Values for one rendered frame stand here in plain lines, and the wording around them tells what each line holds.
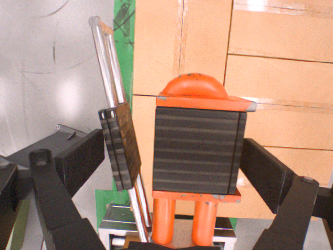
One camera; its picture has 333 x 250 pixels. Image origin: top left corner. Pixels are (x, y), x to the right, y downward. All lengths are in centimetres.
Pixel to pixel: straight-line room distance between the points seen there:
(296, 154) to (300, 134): 10
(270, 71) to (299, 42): 17
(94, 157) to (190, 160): 8
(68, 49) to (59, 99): 37
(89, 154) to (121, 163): 3
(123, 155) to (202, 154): 6
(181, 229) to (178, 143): 11
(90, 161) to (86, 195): 169
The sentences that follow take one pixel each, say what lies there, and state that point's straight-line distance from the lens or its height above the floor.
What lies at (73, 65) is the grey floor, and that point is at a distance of 160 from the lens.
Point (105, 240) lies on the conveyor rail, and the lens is 122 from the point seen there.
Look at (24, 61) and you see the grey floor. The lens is 180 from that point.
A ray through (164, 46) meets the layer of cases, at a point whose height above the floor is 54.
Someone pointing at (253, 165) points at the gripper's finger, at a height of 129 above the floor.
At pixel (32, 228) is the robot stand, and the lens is 111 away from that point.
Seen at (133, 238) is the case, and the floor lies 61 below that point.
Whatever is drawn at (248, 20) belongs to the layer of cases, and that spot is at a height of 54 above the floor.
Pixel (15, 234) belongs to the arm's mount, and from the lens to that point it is 107.
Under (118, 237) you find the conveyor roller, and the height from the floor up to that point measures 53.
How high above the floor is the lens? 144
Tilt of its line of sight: 77 degrees down
